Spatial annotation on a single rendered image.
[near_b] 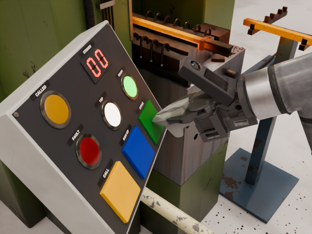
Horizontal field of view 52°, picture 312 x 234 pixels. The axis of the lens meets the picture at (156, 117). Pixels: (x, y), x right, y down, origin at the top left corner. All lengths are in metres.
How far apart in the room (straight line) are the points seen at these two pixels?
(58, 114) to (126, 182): 0.17
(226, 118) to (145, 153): 0.17
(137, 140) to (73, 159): 0.17
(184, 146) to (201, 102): 0.52
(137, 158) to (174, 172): 0.65
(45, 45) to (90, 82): 0.36
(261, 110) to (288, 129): 1.87
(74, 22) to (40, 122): 0.44
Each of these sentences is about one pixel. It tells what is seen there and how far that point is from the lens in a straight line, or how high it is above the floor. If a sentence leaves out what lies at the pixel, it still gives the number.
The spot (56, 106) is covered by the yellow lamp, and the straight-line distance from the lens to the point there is 0.49.
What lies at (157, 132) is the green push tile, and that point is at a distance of 0.70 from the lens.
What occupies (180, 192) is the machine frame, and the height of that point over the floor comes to 0.43.
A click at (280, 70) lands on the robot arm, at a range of 0.59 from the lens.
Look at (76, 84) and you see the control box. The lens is 0.54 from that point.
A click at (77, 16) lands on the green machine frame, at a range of 0.86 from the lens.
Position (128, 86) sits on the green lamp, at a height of 1.09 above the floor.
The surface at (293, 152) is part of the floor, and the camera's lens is 2.27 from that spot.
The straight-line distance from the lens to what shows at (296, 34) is 1.32.
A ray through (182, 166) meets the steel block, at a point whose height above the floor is 0.58.
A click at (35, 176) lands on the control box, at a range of 0.50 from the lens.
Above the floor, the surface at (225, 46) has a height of 1.01.
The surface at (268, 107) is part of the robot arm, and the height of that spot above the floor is 1.12.
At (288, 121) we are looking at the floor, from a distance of 2.53.
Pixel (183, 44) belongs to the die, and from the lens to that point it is 1.09.
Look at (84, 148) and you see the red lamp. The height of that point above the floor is 1.10.
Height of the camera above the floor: 1.44
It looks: 37 degrees down
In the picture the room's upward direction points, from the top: straight up
